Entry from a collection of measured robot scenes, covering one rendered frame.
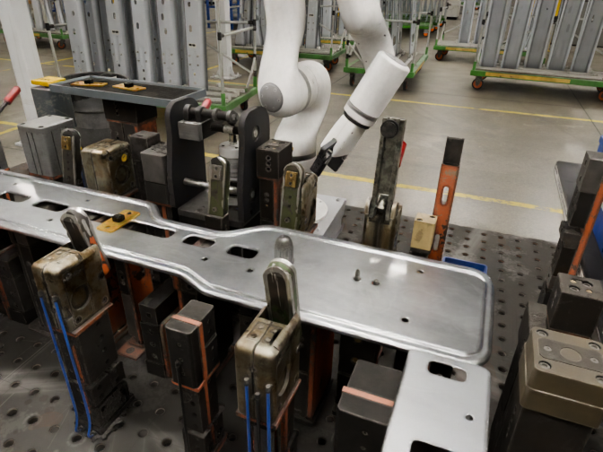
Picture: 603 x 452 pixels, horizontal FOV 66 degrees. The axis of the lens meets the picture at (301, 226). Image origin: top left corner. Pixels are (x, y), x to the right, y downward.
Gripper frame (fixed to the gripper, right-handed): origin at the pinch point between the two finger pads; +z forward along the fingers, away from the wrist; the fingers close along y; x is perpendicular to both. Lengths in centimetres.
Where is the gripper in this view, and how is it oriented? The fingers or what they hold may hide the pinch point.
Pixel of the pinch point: (325, 168)
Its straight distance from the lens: 121.9
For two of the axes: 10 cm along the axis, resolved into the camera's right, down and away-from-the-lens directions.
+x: 7.0, 6.6, -2.7
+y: -5.3, 2.2, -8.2
